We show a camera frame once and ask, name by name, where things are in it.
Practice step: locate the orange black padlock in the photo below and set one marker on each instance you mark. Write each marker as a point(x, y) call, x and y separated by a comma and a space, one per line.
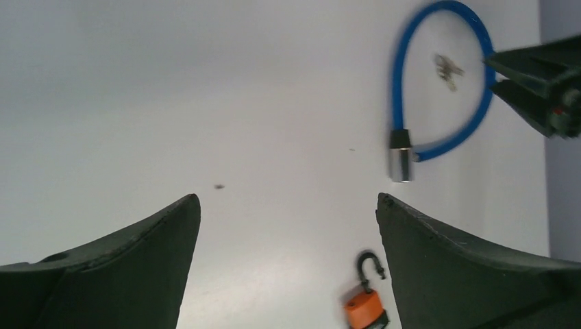
point(365, 310)

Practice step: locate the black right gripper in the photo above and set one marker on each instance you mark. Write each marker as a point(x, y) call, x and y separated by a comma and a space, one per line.
point(553, 68)

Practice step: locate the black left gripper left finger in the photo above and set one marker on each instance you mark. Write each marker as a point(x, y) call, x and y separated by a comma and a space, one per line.
point(132, 278)

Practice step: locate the blue cable lock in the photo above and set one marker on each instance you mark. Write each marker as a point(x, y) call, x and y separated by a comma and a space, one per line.
point(401, 153)

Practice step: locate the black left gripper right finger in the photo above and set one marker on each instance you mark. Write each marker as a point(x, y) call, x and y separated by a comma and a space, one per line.
point(444, 277)

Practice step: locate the silver keys of blue lock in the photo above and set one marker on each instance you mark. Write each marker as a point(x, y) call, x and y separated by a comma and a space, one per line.
point(446, 69)

